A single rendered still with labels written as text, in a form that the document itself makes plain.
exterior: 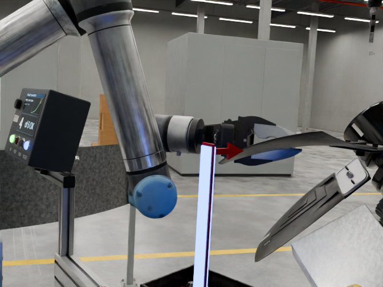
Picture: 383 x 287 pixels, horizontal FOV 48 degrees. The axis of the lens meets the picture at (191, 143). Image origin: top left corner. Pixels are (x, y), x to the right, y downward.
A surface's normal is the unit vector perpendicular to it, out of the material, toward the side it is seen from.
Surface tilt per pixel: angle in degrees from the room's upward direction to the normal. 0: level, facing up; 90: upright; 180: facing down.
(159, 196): 90
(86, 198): 90
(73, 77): 90
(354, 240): 55
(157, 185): 90
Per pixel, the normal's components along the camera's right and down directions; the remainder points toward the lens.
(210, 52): 0.28, 0.11
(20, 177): 0.63, 0.11
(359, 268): -0.25, -0.50
